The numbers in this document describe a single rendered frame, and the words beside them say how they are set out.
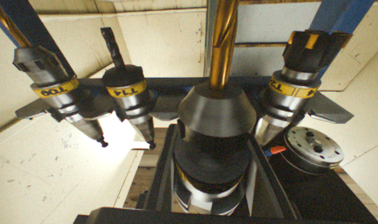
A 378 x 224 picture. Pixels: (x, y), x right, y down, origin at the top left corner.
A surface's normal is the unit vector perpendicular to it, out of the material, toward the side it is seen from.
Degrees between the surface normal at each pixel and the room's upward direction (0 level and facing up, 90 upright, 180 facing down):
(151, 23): 90
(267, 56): 89
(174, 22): 90
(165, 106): 180
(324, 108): 180
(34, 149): 90
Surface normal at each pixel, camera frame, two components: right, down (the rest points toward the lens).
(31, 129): 1.00, 0.01
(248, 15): -0.05, 0.66
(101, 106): -0.04, -0.77
